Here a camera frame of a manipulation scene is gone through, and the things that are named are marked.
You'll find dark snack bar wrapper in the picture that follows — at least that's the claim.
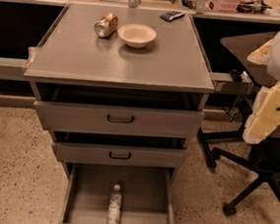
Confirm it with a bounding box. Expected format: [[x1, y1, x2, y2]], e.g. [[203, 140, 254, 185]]
[[160, 11, 185, 23]]

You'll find pink storage box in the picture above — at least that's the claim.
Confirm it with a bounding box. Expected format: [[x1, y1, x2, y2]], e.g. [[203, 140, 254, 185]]
[[207, 0, 241, 12]]

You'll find black drawer handle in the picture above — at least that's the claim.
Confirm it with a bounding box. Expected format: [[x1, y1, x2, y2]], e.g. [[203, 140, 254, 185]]
[[106, 114, 135, 124], [108, 152, 132, 160]]

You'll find black middle drawer handle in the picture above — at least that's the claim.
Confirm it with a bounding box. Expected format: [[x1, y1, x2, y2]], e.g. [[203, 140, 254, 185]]
[[108, 152, 132, 160]]

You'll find grey top drawer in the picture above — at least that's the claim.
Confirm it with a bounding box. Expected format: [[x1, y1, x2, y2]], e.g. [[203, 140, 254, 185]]
[[35, 101, 204, 138]]

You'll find grey bottom drawer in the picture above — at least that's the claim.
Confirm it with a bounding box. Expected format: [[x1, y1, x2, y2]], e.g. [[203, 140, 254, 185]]
[[58, 164, 175, 224]]

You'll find crushed metal soda can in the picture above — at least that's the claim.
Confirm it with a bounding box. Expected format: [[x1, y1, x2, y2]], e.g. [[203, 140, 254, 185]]
[[94, 13, 119, 38]]

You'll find grey middle drawer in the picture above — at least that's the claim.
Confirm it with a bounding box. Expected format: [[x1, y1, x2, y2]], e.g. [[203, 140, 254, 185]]
[[51, 142, 184, 168]]

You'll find black office chair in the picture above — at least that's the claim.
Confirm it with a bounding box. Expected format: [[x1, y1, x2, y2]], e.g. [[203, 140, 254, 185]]
[[198, 32, 280, 217]]

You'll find grey drawer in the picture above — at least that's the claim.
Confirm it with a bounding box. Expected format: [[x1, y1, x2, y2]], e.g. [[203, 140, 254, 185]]
[[58, 164, 175, 224], [51, 142, 184, 168], [35, 101, 204, 138]]

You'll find black top drawer handle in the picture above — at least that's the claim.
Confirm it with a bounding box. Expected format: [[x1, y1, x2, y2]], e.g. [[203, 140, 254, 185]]
[[106, 114, 135, 124]]

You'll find clear plastic water bottle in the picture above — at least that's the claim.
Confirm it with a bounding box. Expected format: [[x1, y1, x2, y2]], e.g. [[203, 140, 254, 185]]
[[106, 185, 122, 224]]

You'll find grey drawer cabinet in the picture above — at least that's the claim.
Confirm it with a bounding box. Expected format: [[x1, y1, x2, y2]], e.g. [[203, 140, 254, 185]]
[[14, 0, 223, 191]]

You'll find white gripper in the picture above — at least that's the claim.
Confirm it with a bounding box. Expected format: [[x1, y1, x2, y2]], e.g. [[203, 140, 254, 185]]
[[243, 32, 280, 144]]

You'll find white round bowl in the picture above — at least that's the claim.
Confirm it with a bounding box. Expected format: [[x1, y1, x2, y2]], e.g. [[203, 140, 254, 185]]
[[118, 24, 157, 48]]

